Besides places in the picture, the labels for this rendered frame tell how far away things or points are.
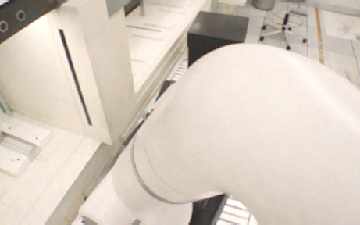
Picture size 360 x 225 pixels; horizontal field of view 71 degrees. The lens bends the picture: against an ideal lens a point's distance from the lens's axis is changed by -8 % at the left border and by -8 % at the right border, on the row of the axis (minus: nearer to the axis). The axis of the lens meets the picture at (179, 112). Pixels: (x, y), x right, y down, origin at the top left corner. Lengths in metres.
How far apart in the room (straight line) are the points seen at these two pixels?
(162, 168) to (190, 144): 0.05
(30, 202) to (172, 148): 0.86
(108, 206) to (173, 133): 0.31
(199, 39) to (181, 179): 1.21
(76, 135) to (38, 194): 0.27
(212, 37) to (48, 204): 1.00
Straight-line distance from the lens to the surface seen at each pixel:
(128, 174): 0.27
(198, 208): 0.73
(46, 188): 1.00
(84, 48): 0.77
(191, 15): 1.90
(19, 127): 1.20
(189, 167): 0.17
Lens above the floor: 1.65
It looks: 44 degrees down
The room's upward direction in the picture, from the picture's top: straight up
